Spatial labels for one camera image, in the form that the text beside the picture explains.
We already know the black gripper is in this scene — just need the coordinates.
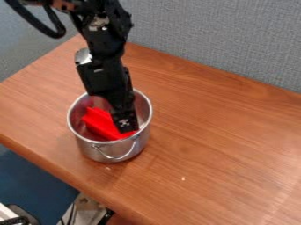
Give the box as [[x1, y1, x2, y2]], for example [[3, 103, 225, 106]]
[[74, 48, 139, 134]]

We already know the red rectangular block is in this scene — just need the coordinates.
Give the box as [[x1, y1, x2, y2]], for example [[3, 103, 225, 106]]
[[82, 106, 135, 141]]

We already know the stainless steel pot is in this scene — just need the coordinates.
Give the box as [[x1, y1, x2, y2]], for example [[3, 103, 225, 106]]
[[67, 90, 152, 163]]

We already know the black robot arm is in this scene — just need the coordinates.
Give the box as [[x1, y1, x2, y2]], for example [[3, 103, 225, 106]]
[[4, 0, 139, 133]]

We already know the white object at corner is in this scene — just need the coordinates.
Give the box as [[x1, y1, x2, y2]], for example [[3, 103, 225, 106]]
[[0, 203, 28, 225]]

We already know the metal table leg bracket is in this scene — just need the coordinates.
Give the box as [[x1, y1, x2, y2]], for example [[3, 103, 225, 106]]
[[57, 193, 112, 225]]

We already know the black cable at corner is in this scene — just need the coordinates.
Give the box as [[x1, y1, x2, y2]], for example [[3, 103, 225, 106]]
[[0, 215, 33, 225]]

